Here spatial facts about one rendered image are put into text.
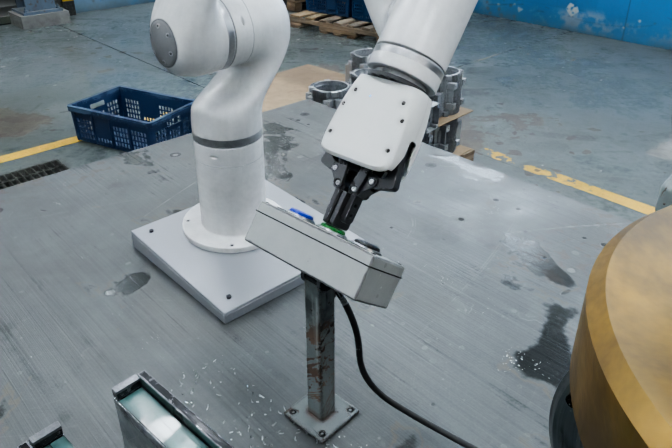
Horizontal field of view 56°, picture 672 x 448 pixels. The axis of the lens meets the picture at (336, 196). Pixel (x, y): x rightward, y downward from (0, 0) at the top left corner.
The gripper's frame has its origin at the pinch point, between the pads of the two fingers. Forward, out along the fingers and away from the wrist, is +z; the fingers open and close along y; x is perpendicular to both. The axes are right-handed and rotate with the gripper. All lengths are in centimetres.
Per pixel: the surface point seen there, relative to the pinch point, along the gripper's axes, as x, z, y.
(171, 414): -7.3, 27.0, -3.9
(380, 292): 0.6, 6.2, 8.4
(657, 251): -38, -2, 38
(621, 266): -39, -1, 37
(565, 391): -4.3, 5.9, 29.8
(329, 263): -3.5, 5.6, 3.9
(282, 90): 181, -48, -198
